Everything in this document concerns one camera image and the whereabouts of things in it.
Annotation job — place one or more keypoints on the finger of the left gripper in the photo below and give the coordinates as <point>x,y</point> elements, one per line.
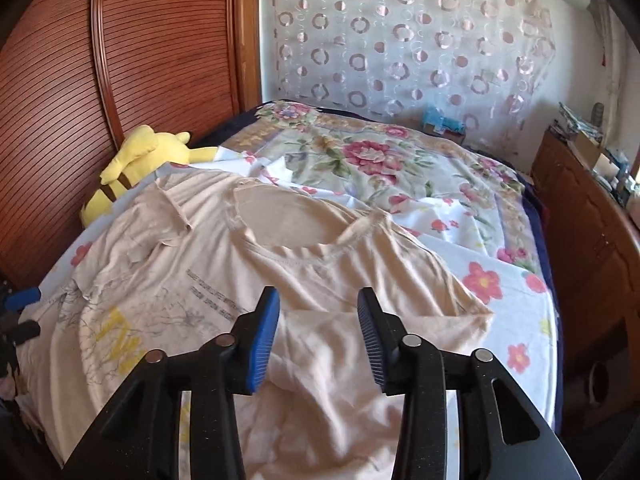
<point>22,332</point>
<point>18,301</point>

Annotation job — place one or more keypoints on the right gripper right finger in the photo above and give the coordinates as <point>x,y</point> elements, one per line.
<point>502,434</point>

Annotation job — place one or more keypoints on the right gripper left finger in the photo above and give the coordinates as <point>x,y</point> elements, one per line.
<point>136,434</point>

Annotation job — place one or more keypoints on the beige t-shirt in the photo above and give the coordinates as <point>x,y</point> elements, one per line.
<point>210,279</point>

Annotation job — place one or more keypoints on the yellow Pikachu plush toy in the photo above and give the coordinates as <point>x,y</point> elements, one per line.
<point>142,152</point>

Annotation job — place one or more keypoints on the beige rose-pattern blanket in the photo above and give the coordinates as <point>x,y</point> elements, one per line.
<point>428,184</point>

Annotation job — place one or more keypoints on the long wooden sideboard cabinet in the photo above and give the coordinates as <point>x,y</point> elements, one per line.
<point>594,254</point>

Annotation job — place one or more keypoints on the blue tissue pack box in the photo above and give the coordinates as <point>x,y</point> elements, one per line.
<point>433,117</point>

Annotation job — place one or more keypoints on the wooden slatted wardrobe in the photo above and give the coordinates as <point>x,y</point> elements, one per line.
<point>76,75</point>

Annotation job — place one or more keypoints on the cardboard box on sideboard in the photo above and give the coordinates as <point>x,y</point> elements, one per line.
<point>586,150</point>

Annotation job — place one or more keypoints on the stack of papers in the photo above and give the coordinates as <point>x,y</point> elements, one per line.
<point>577,124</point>

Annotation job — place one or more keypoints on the sheer circle-pattern curtain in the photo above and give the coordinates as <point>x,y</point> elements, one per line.
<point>475,62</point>

